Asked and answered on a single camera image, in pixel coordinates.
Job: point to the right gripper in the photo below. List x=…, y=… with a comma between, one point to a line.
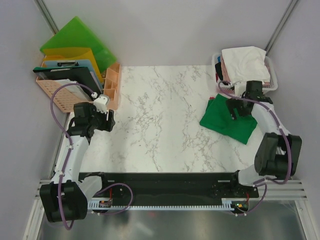
x=232, y=104

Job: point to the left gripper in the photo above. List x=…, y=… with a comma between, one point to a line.
x=107, y=125

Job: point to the green t shirt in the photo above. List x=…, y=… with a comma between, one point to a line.
x=217, y=118

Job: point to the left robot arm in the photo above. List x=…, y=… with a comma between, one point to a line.
x=66, y=197

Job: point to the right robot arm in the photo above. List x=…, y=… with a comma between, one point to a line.
x=276, y=159

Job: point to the pink t shirt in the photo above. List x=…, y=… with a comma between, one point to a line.
x=224, y=73

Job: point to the white t shirt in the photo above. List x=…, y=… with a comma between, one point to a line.
x=246, y=64

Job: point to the black t shirt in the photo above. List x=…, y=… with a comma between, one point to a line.
x=218, y=70

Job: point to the peach file organizer basket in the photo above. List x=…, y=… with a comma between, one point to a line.
x=65, y=98

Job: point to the black binder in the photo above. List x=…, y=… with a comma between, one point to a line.
x=68, y=75

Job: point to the white laundry basket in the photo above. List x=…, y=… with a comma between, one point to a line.
x=273, y=84

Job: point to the blue clipboard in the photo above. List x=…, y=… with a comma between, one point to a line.
x=68, y=63

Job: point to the yellow plastic folder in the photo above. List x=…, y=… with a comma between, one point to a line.
x=68, y=53

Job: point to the green plastic folder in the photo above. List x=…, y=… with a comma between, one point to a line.
x=76, y=34

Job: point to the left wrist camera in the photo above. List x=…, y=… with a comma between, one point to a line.
x=101, y=102

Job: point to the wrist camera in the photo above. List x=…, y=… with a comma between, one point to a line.
x=239, y=88
x=101, y=102

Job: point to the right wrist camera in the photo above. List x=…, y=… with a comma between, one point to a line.
x=239, y=88

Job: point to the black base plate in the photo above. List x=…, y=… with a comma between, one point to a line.
x=216, y=184

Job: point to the white cable duct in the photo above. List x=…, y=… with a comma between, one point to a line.
x=96, y=204

